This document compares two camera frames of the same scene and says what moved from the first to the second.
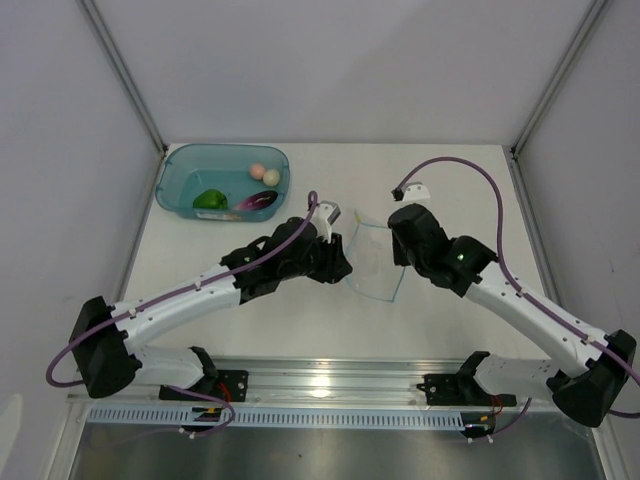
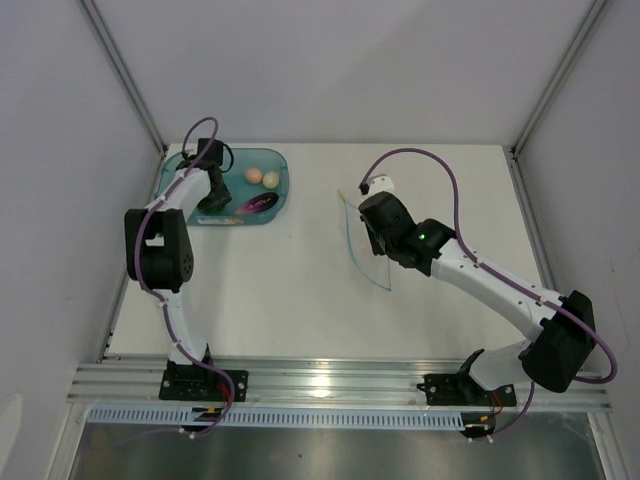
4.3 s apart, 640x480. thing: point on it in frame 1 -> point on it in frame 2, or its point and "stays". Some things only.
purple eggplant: [258, 201] stays
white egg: [271, 177] stays
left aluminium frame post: [125, 73] stays
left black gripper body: [320, 262] -> [219, 196]
